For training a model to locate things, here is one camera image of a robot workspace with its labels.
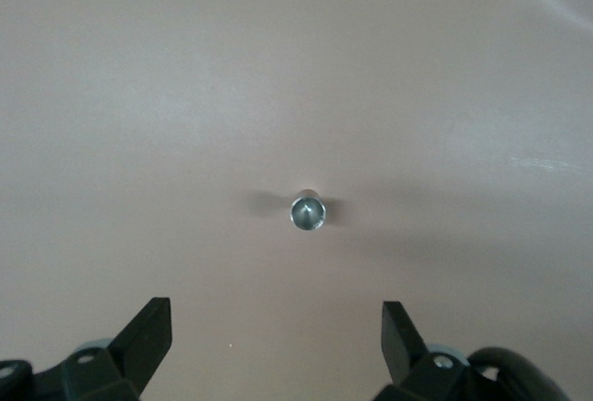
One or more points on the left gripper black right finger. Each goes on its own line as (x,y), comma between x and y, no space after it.
(403,354)

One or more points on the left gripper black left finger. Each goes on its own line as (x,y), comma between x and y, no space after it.
(143,345)

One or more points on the steel cone jigger cup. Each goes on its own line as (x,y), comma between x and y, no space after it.
(308,213)

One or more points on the brown table mat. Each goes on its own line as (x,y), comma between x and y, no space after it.
(296,72)

